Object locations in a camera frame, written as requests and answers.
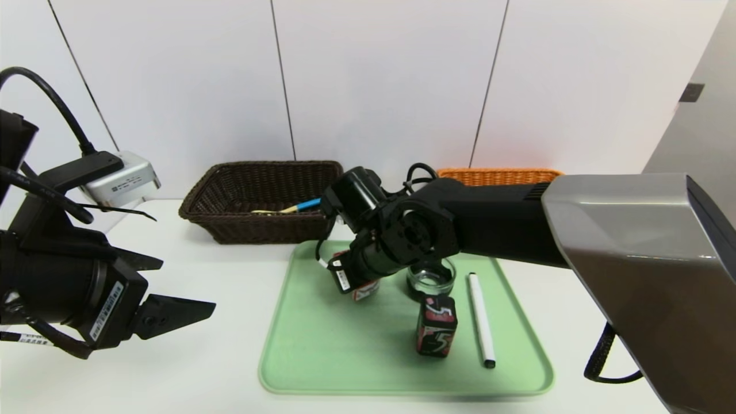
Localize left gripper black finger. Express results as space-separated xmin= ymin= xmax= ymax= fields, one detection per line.
xmin=133 ymin=293 xmax=217 ymax=340
xmin=112 ymin=246 xmax=164 ymax=271

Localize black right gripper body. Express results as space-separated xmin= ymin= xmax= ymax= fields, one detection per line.
xmin=327 ymin=250 xmax=384 ymax=294

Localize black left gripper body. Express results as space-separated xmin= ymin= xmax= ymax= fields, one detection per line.
xmin=0 ymin=231 xmax=149 ymax=350

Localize red milk carton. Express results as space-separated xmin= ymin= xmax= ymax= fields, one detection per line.
xmin=332 ymin=251 xmax=381 ymax=302

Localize yellow spoon with blue handle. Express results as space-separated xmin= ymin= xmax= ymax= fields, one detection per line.
xmin=251 ymin=198 xmax=323 ymax=215

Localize black gum box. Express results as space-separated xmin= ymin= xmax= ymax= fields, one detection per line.
xmin=416 ymin=294 xmax=458 ymax=358

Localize dark brown wicker basket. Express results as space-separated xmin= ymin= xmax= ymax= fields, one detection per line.
xmin=178 ymin=160 xmax=344 ymax=245

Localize orange wicker basket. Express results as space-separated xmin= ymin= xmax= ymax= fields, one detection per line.
xmin=437 ymin=167 xmax=564 ymax=187

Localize glass cup with black holder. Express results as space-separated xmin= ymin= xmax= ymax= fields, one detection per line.
xmin=406 ymin=259 xmax=457 ymax=304

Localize green plastic tray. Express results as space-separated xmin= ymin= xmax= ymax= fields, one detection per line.
xmin=258 ymin=240 xmax=555 ymax=396

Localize white marker pen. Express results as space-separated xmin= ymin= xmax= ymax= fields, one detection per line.
xmin=467 ymin=273 xmax=496 ymax=369

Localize right gripper cable with white tag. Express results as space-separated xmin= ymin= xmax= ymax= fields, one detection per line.
xmin=315 ymin=218 xmax=335 ymax=269

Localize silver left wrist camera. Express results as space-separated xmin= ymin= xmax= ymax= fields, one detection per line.
xmin=80 ymin=151 xmax=162 ymax=209

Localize left arm cable with white label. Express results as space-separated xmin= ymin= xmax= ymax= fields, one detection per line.
xmin=0 ymin=329 xmax=93 ymax=361

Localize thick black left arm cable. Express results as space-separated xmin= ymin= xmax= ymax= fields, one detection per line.
xmin=0 ymin=166 xmax=94 ymax=225

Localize black right camera cable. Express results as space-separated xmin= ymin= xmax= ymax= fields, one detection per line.
xmin=401 ymin=163 xmax=439 ymax=193

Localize black camera cable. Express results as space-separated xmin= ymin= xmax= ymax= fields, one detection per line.
xmin=0 ymin=66 xmax=124 ymax=193
xmin=401 ymin=163 xmax=439 ymax=193

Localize black left camera cable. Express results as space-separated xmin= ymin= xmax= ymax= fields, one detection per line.
xmin=0 ymin=66 xmax=124 ymax=193

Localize black corrugated cable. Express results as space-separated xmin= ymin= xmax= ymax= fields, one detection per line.
xmin=584 ymin=322 xmax=643 ymax=384

